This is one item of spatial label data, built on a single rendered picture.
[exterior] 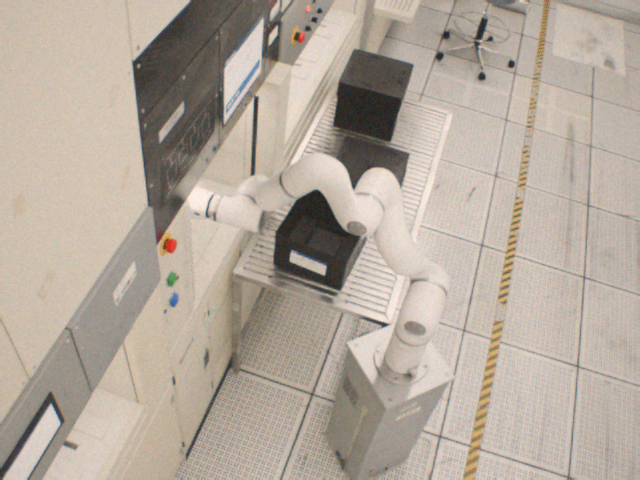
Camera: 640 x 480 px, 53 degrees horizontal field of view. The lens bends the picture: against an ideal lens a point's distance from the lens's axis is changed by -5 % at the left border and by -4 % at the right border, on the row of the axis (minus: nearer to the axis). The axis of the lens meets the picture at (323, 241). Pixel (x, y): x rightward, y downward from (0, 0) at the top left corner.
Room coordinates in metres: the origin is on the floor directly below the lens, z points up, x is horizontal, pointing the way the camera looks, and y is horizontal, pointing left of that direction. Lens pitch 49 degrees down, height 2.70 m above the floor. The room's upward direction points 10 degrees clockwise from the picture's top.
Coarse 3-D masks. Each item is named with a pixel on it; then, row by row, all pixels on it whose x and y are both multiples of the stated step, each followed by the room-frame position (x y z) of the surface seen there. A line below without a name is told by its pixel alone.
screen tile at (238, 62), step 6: (234, 60) 1.49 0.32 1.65; (240, 60) 1.54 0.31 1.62; (234, 66) 1.49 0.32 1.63; (240, 66) 1.54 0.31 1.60; (228, 72) 1.45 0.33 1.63; (240, 72) 1.54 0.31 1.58; (228, 78) 1.45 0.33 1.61; (234, 78) 1.50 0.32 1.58; (240, 78) 1.54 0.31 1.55; (234, 84) 1.50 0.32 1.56; (228, 90) 1.45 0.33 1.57; (228, 96) 1.46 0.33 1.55
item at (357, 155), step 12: (348, 144) 2.14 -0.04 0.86; (360, 144) 2.15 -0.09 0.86; (372, 144) 2.16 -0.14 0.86; (348, 156) 2.06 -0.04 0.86; (360, 156) 2.07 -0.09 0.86; (372, 156) 2.05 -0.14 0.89; (384, 156) 2.10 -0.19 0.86; (396, 156) 2.11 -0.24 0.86; (408, 156) 2.13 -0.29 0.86; (348, 168) 1.99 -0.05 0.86; (360, 168) 2.00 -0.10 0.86; (384, 168) 2.03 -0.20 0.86; (396, 168) 2.04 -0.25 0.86
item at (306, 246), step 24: (312, 192) 1.78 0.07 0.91; (288, 216) 1.63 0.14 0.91; (312, 216) 1.77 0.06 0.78; (288, 240) 1.51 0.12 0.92; (312, 240) 1.66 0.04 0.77; (336, 240) 1.68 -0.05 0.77; (360, 240) 1.59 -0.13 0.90; (288, 264) 1.51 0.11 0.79; (312, 264) 1.48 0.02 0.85; (336, 264) 1.46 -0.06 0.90; (336, 288) 1.45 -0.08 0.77
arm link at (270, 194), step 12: (252, 180) 1.42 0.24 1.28; (264, 180) 1.37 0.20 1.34; (276, 180) 1.30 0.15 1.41; (240, 192) 1.40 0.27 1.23; (252, 192) 1.41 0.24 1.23; (264, 192) 1.30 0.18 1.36; (276, 192) 1.28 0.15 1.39; (288, 192) 1.27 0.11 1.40; (264, 204) 1.28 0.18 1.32; (276, 204) 1.28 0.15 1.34
